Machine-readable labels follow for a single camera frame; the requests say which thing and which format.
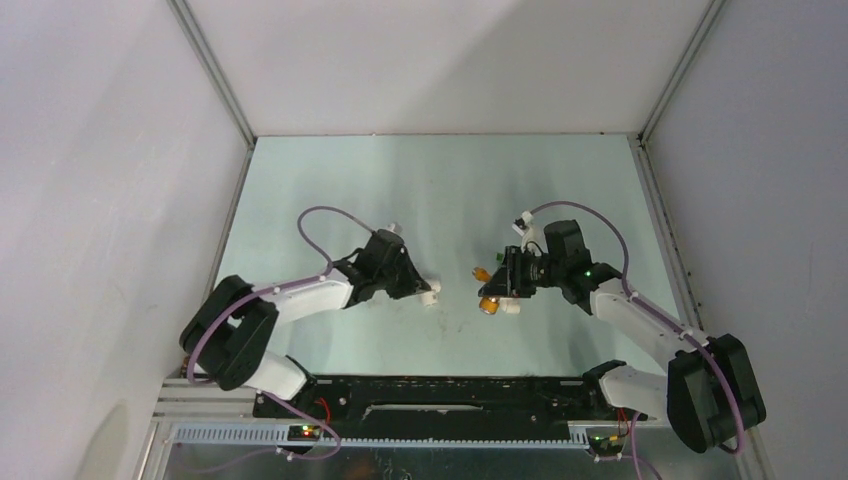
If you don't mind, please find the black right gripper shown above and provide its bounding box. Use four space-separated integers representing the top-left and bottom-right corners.
479 245 565 299

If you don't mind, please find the white pipe elbow fitting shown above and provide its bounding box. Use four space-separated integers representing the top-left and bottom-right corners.
498 297 521 315

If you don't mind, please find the orange water faucet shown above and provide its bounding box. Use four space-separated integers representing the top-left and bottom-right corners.
472 267 500 315

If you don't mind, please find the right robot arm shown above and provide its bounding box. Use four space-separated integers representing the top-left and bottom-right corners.
474 213 767 453

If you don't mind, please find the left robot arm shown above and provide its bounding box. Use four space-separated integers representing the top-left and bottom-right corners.
179 229 440 417

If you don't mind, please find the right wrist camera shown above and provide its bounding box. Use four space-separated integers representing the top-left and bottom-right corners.
512 211 542 255

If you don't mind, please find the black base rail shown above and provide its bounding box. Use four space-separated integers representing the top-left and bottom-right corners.
290 375 633 442

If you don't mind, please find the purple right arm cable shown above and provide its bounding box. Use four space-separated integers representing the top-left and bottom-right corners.
529 201 747 480

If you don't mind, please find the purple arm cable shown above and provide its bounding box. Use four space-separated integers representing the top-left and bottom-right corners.
185 205 379 462
529 201 747 480

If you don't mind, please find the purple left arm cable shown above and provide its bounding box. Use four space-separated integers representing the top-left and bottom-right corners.
185 205 379 462

